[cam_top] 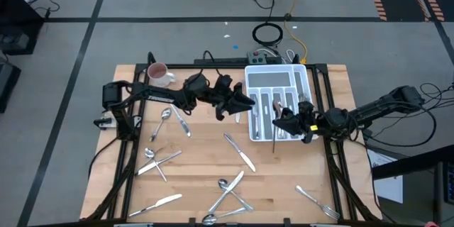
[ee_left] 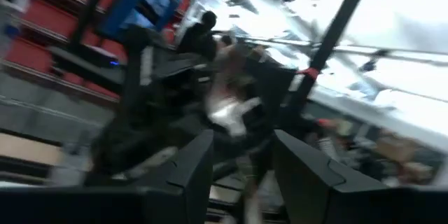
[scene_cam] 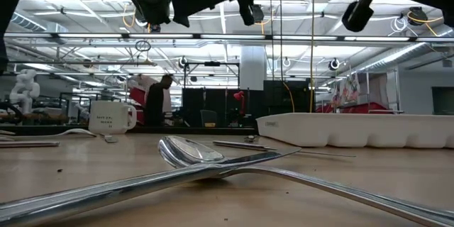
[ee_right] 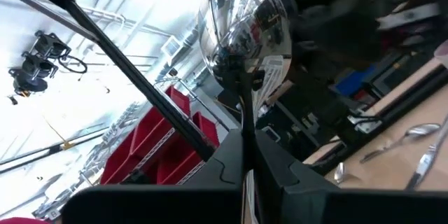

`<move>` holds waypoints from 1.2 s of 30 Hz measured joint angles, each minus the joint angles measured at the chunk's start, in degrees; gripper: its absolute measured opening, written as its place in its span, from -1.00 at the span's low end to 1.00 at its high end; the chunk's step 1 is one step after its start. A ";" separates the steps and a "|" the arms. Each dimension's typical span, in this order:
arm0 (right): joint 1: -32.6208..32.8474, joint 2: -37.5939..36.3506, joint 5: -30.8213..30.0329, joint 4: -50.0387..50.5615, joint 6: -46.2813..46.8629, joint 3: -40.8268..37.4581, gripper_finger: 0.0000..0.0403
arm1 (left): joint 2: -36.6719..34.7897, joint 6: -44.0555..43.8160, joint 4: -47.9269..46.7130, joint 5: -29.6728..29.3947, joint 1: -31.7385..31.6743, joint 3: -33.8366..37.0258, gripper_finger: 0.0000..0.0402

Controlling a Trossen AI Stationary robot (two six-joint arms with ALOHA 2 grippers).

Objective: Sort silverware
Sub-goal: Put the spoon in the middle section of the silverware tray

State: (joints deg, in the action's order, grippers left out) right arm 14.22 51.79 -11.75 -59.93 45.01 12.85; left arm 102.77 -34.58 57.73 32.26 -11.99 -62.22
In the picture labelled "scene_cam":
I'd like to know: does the black partition cabinet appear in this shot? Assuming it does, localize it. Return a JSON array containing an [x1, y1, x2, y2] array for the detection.
[[262, 79, 314, 114]]

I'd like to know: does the white tilted panel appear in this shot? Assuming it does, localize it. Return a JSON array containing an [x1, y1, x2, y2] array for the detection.
[[126, 74, 174, 128]]

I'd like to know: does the white cutlery organizer tray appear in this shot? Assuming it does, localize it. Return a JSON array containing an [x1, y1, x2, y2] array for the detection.
[[255, 112, 454, 149]]

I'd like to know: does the pink and white mug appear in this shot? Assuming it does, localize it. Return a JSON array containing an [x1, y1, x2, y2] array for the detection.
[[87, 99, 138, 135]]

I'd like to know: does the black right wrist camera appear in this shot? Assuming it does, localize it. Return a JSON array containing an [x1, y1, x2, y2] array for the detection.
[[341, 0, 376, 33]]

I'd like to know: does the long light strip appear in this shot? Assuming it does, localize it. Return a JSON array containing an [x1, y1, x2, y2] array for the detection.
[[3, 31, 454, 43]]

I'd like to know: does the silver ventilation duct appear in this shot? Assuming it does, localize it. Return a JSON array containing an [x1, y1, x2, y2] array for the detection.
[[349, 40, 454, 76], [10, 4, 69, 35]]

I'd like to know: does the black hanging cable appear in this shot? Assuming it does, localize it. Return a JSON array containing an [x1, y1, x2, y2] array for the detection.
[[278, 0, 284, 83]]

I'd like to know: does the person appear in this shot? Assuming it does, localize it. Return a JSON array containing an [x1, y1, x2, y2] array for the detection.
[[144, 74, 174, 127]]

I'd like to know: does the black rig frame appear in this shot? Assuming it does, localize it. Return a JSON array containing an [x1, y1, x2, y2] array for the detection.
[[182, 61, 241, 92]]

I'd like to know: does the white building column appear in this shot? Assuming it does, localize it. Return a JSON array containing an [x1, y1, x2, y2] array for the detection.
[[240, 45, 267, 92]]

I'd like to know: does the silver spoon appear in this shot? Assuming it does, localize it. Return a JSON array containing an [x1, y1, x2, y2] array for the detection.
[[157, 135, 454, 227], [13, 128, 97, 139]]

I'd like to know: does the black hanging ring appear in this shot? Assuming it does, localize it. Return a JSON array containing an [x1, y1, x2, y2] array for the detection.
[[135, 39, 152, 52]]

